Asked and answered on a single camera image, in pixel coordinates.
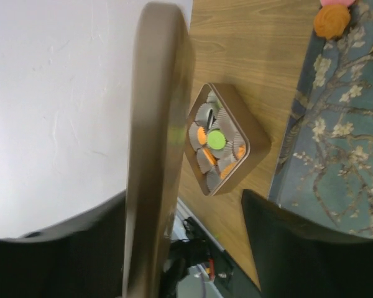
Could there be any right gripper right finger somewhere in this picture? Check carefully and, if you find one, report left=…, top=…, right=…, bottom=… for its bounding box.
left=241, top=189, right=373, bottom=297

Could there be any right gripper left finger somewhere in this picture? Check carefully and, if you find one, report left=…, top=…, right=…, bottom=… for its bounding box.
left=0, top=192, right=126, bottom=297

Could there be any orange round cookie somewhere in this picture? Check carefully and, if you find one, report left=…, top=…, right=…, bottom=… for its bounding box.
left=220, top=162, right=237, bottom=179
left=202, top=147, right=217, bottom=166
left=196, top=126, right=207, bottom=145

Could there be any orange flower cookie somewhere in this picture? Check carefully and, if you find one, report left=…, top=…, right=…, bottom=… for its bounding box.
left=236, top=145, right=246, bottom=159

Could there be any brown tin lid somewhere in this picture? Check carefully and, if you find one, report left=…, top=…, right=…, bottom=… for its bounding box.
left=122, top=2, right=195, bottom=297

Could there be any green round cookie top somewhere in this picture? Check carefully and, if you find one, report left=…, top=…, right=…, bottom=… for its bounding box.
left=207, top=129, right=227, bottom=150

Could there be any orange round cookie bottom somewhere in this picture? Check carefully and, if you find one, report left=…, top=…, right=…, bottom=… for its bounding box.
left=196, top=126, right=207, bottom=145

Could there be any black sandwich cookie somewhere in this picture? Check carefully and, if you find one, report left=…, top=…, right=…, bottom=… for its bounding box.
left=205, top=108, right=215, bottom=130

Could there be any floral blue serving tray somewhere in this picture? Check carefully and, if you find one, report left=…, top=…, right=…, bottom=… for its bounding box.
left=269, top=1, right=373, bottom=238

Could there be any brown cookie tin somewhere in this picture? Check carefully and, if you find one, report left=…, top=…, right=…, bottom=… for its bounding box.
left=185, top=83, right=271, bottom=196

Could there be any small orange cookie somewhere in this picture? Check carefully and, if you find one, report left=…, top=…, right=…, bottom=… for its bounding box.
left=313, top=4, right=351, bottom=40

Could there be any pink round cookie left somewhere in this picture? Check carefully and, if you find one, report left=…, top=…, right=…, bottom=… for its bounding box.
left=320, top=0, right=356, bottom=7

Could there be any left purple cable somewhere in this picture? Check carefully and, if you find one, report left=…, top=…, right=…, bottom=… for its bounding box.
left=198, top=269, right=209, bottom=298

